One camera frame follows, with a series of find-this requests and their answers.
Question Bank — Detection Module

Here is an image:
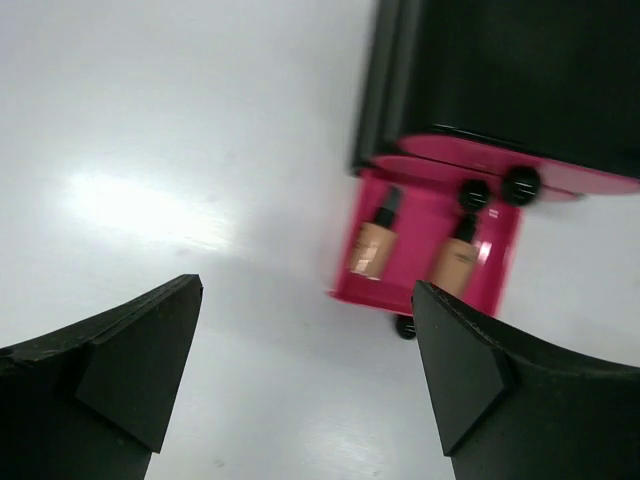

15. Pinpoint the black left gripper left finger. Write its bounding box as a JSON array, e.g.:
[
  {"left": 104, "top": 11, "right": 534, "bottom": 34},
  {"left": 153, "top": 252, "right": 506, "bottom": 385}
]
[{"left": 1, "top": 274, "right": 203, "bottom": 479}]

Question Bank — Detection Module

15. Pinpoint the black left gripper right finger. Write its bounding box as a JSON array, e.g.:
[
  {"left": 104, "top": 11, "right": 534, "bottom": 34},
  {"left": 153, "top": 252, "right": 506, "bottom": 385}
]
[{"left": 412, "top": 282, "right": 639, "bottom": 479}]

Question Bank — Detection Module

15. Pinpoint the beige foundation bottle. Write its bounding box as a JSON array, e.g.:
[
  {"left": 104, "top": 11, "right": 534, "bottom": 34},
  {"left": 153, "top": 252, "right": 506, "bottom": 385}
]
[
  {"left": 348, "top": 185, "right": 403, "bottom": 280},
  {"left": 428, "top": 214, "right": 478, "bottom": 298}
]

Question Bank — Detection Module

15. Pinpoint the pink bottom drawer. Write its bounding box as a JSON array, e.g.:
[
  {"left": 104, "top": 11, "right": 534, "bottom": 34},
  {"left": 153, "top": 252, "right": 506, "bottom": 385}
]
[{"left": 331, "top": 164, "right": 521, "bottom": 316}]

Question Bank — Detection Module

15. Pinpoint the black drawer organizer box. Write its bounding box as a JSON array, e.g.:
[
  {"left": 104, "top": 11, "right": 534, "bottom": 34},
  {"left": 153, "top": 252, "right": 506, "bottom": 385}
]
[{"left": 351, "top": 1, "right": 639, "bottom": 178}]

